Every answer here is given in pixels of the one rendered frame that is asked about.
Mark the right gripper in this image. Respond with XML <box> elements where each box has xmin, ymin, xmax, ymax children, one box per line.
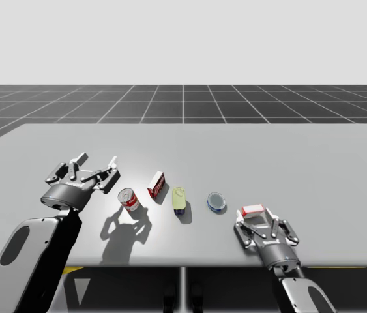
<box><xmin>233</xmin><ymin>207</ymin><xmax>302</xmax><ymax>272</ymax></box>

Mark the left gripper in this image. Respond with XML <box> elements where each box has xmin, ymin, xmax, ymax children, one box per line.
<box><xmin>40</xmin><ymin>151</ymin><xmax>121</xmax><ymax>211</ymax></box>

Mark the red and white carton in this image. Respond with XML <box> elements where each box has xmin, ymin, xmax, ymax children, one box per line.
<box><xmin>241</xmin><ymin>203</ymin><xmax>266</xmax><ymax>219</ymax></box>

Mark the red and white can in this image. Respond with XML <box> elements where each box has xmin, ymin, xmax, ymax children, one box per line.
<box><xmin>117</xmin><ymin>187</ymin><xmax>139</xmax><ymax>215</ymax></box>

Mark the blue flat can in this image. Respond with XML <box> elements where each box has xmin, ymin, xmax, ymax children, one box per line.
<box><xmin>206</xmin><ymin>191</ymin><xmax>228</xmax><ymax>214</ymax></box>

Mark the green and blue rectangular can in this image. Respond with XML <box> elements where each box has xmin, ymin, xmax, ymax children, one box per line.
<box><xmin>171</xmin><ymin>186</ymin><xmax>188</xmax><ymax>217</ymax></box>

